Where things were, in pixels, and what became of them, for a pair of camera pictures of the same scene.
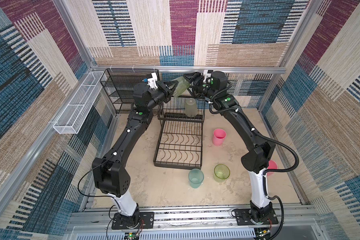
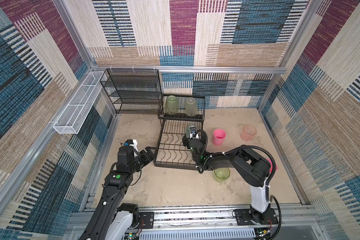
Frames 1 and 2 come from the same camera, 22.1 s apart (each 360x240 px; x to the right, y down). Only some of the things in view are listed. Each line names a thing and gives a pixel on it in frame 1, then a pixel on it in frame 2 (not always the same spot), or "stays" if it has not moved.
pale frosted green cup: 191,108 stays
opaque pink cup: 219,135 stays
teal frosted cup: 196,177 → 188,130
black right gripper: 195,75 → 186,141
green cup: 182,85 → 171,104
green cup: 221,172 stays
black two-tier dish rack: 180,139 stays
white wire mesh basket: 71,119 stays
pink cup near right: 272,165 stays
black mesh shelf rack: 119,84 stays
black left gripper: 162,89 → 143,156
